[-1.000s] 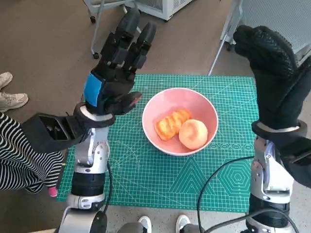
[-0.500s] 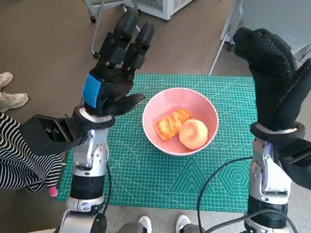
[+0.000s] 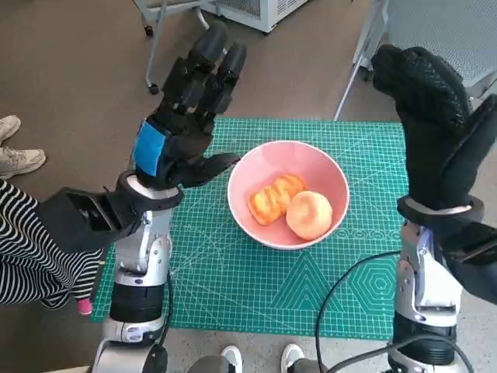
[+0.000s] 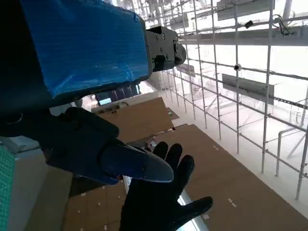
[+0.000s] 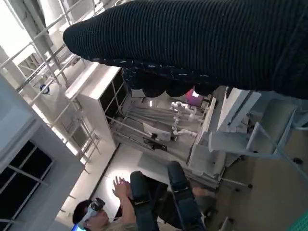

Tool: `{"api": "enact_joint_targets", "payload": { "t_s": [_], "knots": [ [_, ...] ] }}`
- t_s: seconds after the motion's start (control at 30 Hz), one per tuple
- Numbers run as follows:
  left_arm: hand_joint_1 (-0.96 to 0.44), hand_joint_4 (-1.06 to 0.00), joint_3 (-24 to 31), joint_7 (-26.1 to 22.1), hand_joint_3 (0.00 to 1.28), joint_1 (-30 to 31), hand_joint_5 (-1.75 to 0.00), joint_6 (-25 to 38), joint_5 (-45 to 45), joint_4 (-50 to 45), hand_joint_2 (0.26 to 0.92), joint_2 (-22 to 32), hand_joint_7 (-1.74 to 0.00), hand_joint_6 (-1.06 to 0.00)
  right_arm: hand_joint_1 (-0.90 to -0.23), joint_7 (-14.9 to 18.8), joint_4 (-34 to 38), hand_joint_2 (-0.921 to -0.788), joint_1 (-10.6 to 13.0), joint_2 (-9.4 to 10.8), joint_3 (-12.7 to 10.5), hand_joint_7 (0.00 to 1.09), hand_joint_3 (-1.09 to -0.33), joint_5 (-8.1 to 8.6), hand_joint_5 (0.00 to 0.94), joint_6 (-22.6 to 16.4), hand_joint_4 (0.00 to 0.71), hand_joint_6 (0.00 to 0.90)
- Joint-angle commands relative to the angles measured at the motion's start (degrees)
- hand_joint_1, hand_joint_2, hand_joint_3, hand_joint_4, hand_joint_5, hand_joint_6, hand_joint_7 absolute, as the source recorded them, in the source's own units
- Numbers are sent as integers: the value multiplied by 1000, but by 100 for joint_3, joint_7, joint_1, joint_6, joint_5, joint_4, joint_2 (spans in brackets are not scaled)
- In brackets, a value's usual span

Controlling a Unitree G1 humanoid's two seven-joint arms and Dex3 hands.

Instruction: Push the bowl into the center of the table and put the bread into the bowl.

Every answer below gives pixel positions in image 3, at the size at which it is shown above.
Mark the grey mesh seat chair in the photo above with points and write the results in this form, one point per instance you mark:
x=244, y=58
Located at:
x=438, y=27

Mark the person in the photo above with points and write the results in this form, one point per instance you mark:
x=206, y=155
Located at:
x=23, y=252
x=233, y=355
x=19, y=159

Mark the pink bowl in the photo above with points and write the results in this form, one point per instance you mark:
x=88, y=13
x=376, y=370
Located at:
x=310, y=163

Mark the grey chair with casters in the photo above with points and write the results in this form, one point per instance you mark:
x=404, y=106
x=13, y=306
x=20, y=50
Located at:
x=155, y=50

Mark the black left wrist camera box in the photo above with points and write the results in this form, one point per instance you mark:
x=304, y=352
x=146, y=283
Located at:
x=62, y=225

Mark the orange toy bread loaf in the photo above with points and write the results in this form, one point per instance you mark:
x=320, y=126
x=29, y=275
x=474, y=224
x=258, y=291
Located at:
x=272, y=200

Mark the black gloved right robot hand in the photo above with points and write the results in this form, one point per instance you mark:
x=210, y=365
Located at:
x=435, y=147

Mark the green cutting mat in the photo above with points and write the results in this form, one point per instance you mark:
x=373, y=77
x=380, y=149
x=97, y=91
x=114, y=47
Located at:
x=240, y=291

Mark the white mesh cabinet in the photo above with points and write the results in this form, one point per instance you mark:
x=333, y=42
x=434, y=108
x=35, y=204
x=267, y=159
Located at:
x=268, y=15

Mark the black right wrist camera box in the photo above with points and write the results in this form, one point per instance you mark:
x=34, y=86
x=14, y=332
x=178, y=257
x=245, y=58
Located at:
x=481, y=276

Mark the round toy bread bun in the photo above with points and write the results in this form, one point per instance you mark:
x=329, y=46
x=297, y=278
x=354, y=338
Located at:
x=309, y=214

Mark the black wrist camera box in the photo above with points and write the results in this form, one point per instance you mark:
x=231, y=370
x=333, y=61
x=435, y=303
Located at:
x=62, y=225
x=481, y=276

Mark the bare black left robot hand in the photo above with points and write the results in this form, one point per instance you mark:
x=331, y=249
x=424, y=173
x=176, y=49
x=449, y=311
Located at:
x=182, y=143

